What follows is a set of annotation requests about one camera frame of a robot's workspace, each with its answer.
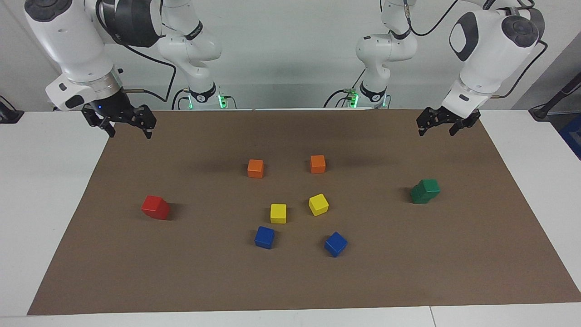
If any blue wooden block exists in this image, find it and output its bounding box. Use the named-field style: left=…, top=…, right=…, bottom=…
left=324, top=232, right=349, bottom=258
left=254, top=226, right=276, bottom=250

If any blue box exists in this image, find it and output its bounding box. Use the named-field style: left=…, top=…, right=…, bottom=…
left=559, top=114, right=581, bottom=160

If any brown table mat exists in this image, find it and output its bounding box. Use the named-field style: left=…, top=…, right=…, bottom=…
left=27, top=109, right=581, bottom=315

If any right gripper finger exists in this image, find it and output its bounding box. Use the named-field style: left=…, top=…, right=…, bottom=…
left=82, top=107, right=116, bottom=138
left=129, top=104, right=157, bottom=139

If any black base cable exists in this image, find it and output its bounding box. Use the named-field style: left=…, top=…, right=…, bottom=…
left=323, top=68, right=366, bottom=109
left=172, top=89, right=236, bottom=110

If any black clamp stand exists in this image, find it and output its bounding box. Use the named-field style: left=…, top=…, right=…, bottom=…
left=0, top=95, right=24, bottom=124

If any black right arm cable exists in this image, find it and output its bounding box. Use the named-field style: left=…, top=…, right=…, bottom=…
left=95, top=0, right=177, bottom=103

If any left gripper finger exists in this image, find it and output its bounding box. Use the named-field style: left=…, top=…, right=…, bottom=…
left=448, top=112, right=481, bottom=136
left=417, top=108, right=441, bottom=137

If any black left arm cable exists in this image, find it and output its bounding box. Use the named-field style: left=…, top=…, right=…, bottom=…
left=402, top=0, right=549, bottom=98

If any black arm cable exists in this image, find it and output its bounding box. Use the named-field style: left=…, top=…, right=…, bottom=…
left=95, top=0, right=177, bottom=103
left=402, top=0, right=549, bottom=98

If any green wooden block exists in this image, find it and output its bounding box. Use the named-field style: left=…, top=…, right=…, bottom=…
left=418, top=178, right=441, bottom=200
left=410, top=184, right=432, bottom=204

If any black tripod stand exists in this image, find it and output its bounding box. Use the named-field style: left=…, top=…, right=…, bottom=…
left=529, top=73, right=581, bottom=121

